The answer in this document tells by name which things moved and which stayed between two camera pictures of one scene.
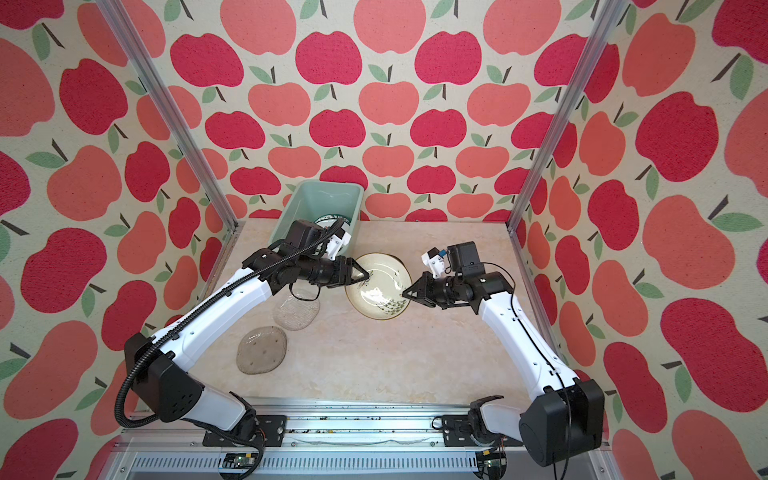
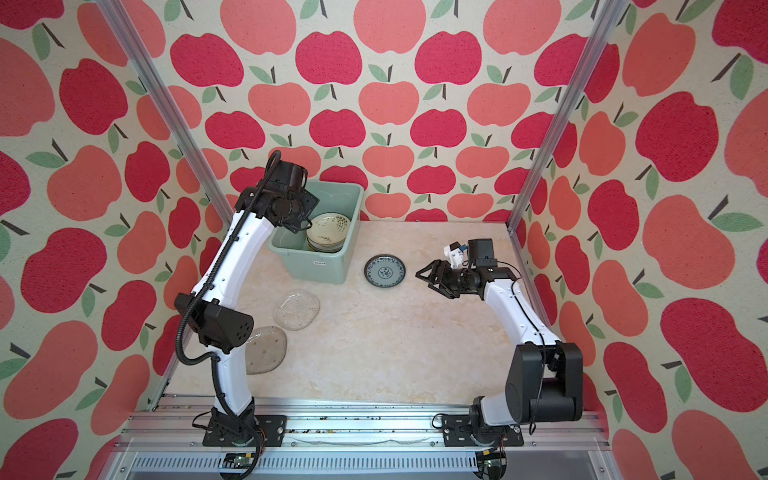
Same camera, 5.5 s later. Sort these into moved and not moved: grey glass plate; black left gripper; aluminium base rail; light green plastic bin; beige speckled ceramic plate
Moved: beige speckled ceramic plate; black left gripper
Not moved: aluminium base rail; grey glass plate; light green plastic bin
